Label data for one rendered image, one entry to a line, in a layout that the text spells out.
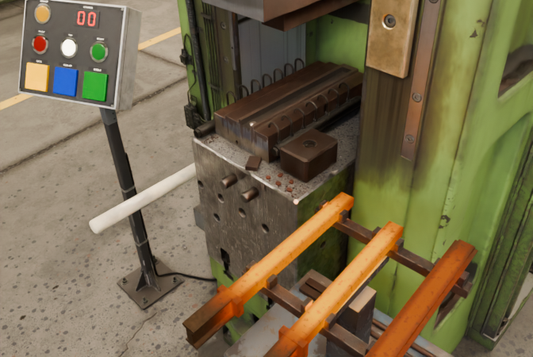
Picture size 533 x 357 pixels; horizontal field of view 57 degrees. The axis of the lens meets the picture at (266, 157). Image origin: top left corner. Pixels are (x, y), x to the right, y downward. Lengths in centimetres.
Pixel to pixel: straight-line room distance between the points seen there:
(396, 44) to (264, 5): 27
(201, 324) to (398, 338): 29
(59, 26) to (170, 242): 117
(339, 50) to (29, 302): 159
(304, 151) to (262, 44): 43
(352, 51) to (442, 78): 58
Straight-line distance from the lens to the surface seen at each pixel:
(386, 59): 102
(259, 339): 111
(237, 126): 124
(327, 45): 160
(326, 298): 82
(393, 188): 118
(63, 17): 155
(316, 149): 115
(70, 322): 218
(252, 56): 143
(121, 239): 243
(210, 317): 79
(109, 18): 146
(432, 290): 85
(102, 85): 144
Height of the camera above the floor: 164
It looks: 36 degrees down
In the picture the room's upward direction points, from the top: 2 degrees counter-clockwise
